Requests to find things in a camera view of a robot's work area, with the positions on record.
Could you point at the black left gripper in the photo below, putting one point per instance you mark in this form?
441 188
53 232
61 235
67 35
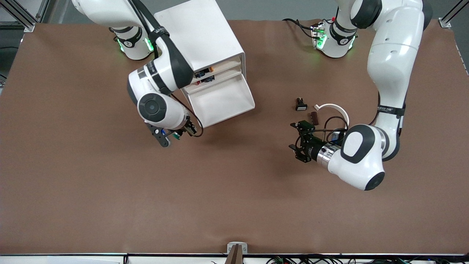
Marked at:
311 147

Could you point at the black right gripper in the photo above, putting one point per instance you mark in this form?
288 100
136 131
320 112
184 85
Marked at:
188 127

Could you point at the green mushroom push button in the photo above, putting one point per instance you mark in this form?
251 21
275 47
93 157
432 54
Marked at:
177 135

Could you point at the white plastic drawer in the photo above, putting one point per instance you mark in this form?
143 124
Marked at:
223 102

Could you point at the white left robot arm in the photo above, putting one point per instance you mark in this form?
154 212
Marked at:
392 55

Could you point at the black white-capped push button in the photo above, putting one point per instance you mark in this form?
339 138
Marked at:
301 105

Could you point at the white drawer cabinet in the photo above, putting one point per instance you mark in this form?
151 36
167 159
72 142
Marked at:
205 33

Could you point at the brown terminal block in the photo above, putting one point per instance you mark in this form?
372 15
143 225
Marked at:
314 118

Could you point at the white curved plastic bracket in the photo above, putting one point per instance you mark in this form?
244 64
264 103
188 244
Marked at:
331 106

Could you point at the red black switch part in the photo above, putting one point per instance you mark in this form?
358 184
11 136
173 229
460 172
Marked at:
207 79

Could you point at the grey metal mount bracket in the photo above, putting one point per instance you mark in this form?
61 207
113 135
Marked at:
237 245

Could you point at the aluminium frame post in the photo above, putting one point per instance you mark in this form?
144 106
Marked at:
449 16
22 16

